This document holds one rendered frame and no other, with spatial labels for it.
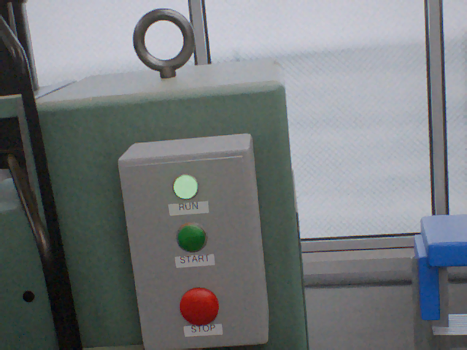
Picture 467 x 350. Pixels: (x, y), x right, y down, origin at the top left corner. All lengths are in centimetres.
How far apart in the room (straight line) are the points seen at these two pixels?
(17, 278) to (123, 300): 12
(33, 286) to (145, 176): 21
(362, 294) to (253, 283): 152
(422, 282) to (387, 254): 77
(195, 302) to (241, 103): 16
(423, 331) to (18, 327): 82
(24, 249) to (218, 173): 24
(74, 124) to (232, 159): 15
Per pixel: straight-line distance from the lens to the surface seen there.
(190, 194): 54
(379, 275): 205
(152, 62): 70
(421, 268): 130
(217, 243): 56
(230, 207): 55
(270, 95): 59
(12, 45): 60
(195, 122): 60
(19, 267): 71
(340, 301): 209
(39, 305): 72
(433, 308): 133
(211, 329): 58
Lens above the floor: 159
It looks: 14 degrees down
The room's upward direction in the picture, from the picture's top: 6 degrees counter-clockwise
